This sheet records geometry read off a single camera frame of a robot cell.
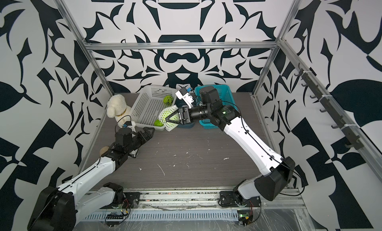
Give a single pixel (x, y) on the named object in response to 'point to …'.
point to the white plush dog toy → (117, 106)
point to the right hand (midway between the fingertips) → (170, 118)
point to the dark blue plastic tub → (179, 103)
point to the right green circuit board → (244, 217)
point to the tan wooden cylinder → (103, 150)
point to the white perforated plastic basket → (148, 104)
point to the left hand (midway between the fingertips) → (149, 129)
